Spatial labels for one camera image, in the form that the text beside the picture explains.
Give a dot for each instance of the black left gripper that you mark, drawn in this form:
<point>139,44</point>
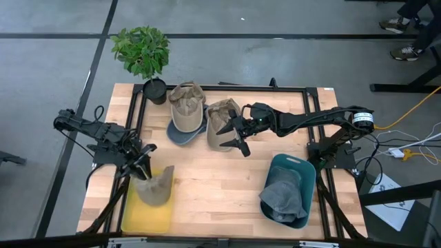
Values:
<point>138,158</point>

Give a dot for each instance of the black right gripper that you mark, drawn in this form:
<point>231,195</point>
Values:
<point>260,118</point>

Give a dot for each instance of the beige baseball cap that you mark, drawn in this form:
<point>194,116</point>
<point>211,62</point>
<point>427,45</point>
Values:
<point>156,191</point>
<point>217,131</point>
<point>187,110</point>

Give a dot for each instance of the yellow plastic bin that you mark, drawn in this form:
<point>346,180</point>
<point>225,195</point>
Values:
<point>144,220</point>

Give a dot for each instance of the grey baseball cap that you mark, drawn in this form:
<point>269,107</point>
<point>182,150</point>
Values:
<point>182,137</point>
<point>282,199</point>

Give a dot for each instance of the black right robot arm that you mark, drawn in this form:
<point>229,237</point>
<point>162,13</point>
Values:
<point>317,118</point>

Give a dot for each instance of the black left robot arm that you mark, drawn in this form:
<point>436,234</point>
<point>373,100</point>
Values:
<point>100,129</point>

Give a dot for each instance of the teal plastic bin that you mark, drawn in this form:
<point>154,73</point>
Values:
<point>306,172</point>

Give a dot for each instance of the black crossbeam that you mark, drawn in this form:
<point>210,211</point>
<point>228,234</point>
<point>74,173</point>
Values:
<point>51,242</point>

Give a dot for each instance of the green plant in black pot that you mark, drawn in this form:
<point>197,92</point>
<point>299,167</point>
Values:
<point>143,51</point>

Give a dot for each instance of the black floor stand foot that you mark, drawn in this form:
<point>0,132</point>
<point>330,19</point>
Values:
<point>10,157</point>

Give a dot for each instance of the white power adapter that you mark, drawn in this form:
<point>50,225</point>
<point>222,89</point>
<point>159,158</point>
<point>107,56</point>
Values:
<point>396,152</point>

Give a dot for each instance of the black metal bar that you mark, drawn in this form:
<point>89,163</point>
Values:
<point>396,194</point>

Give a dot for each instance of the black desk base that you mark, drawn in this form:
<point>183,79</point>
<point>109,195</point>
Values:
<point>403,87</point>

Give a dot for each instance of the white paper sheet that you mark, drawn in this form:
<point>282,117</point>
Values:
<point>392,213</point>

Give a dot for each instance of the person's shoe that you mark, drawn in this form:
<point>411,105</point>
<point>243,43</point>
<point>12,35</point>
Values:
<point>392,25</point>
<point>404,53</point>

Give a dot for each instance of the person's leg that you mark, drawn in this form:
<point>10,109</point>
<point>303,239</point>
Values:
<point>429,32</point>
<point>413,7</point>

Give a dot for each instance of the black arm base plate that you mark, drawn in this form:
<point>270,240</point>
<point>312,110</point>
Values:
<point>346,161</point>
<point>103,159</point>

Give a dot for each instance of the silver metal bracket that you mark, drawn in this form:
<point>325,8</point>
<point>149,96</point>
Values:
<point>318,244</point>
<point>127,241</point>

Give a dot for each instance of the small grey bracket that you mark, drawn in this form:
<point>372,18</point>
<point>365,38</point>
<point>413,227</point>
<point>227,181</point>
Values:
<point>222,242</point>

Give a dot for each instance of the black post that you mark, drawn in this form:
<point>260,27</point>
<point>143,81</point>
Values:
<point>434,227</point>

